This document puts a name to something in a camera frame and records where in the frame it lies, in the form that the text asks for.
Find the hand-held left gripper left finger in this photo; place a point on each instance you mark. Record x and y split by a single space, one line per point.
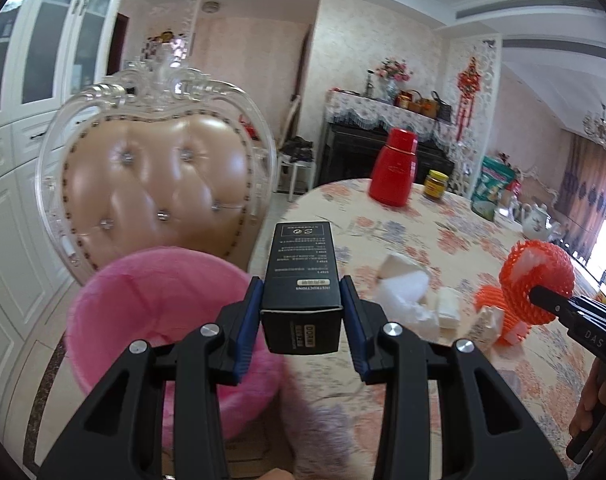
249 320

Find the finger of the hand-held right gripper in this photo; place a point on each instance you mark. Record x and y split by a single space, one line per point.
550 297

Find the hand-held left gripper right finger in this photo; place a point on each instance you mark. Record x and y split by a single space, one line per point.
354 320

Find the orange foam fruit net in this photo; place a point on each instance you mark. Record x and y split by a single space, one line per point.
520 305

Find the white foam sheet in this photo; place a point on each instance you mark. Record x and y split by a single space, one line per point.
408 300

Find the black cardboard box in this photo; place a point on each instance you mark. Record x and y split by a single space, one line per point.
298 270

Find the white tissue pack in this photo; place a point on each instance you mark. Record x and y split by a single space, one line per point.
400 264

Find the pink trash bin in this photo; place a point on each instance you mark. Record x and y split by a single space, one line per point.
113 310

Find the person's right hand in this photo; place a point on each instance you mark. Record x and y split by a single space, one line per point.
583 410

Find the white floral teapot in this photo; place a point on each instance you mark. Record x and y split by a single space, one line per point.
538 222

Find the floral tablecloth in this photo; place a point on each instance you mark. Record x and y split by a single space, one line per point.
363 240

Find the small white paper packet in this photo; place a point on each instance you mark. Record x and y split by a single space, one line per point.
448 307

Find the pinkish grey fuzzy cloth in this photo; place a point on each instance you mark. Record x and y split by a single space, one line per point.
318 415

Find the ornate white sofa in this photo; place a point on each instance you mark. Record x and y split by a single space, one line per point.
535 187

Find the patterned brown curtain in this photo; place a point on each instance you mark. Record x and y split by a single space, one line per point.
588 190

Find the green snack bag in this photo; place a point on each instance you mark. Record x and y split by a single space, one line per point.
490 185

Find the white upholstered stool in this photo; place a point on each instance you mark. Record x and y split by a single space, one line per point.
295 175

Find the red thermos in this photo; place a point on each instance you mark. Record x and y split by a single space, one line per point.
393 170

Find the yellow lid jar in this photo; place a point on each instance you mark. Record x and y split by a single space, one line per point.
436 187

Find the dark upright piano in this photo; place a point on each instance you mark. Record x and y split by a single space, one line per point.
348 155

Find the ornate tufted leather chair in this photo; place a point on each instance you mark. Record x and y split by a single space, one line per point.
158 175

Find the crystal chandelier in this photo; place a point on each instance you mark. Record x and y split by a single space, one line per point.
600 127

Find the floral lace piano cover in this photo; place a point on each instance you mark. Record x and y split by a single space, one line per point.
363 107

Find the dark handbag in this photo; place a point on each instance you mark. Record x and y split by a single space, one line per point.
442 107

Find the wicker bag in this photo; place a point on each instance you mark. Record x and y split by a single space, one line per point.
427 106

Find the orange brown basket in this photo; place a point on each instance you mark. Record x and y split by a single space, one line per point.
408 100

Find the pink flower bouquet vase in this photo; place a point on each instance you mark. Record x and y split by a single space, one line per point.
395 72

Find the ceiling air vent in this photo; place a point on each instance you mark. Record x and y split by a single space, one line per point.
558 43

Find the white glass door cabinet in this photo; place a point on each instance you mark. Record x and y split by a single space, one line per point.
13 185

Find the dark wooden door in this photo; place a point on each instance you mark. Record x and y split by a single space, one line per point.
119 45

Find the round ceiling light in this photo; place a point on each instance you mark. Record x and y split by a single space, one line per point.
211 7

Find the red knot wall hanging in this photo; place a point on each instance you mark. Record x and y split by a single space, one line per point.
469 80

